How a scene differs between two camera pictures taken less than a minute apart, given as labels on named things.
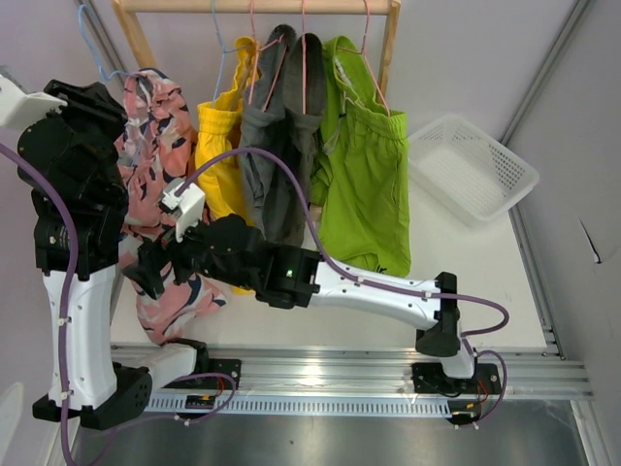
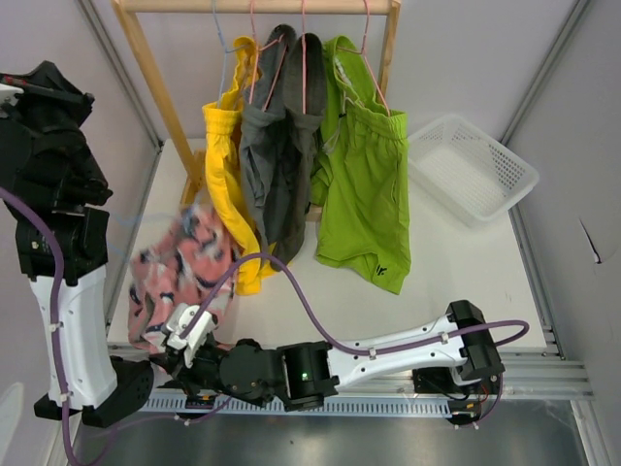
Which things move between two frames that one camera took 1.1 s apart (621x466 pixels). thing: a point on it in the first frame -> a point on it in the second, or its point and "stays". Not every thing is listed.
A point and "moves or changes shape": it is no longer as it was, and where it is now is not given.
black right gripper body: [191, 252] -> [203, 374]
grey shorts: [283, 112] stays
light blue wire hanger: [96, 56] moves or changes shape
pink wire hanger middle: [304, 62] stays
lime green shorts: [360, 179] stays
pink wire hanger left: [258, 50] stays
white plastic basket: [468, 170] stays
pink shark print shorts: [156, 148] moves or changes shape
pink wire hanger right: [366, 59] stays
